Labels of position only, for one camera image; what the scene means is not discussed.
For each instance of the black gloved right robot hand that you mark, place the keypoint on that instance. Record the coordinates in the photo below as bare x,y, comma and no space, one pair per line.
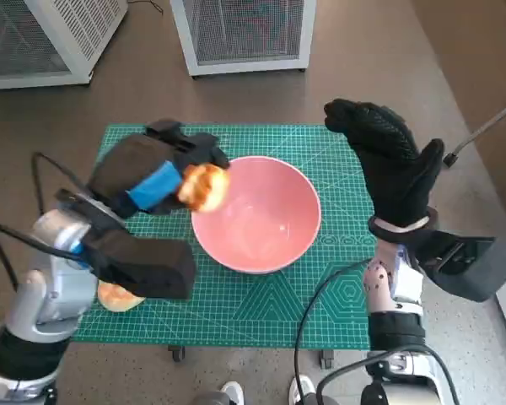
396,169

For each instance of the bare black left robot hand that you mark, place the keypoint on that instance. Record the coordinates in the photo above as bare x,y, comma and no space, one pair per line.
130,169

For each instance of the long braided toy bread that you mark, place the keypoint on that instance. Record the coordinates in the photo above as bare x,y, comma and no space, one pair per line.
204,190

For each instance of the round toy bread bun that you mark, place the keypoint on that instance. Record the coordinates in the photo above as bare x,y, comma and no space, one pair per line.
118,299

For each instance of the pink bowl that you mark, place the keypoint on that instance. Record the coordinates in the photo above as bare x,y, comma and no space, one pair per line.
257,228

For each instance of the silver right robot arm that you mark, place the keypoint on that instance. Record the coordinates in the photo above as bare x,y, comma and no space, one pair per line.
381,287

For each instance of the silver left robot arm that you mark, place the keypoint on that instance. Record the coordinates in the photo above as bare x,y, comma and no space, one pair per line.
55,295

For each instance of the grey metal stand leg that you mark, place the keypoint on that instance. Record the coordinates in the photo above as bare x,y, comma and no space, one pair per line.
485,127

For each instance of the white louvred mesh cabinet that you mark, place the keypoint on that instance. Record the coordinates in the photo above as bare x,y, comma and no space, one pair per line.
93,34

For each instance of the green cutting mat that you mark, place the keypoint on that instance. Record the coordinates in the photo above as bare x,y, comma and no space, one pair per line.
236,312

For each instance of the black table caster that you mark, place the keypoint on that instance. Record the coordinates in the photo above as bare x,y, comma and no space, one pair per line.
177,354
326,359

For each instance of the white shoe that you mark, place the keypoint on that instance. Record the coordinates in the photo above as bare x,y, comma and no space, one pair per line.
233,392
300,390

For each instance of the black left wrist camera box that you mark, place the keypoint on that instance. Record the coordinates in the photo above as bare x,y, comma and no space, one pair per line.
152,266

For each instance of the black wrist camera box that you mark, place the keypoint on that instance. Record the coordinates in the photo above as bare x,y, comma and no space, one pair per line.
468,266
152,266

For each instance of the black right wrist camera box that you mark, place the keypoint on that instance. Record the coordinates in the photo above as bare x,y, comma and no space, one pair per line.
468,266

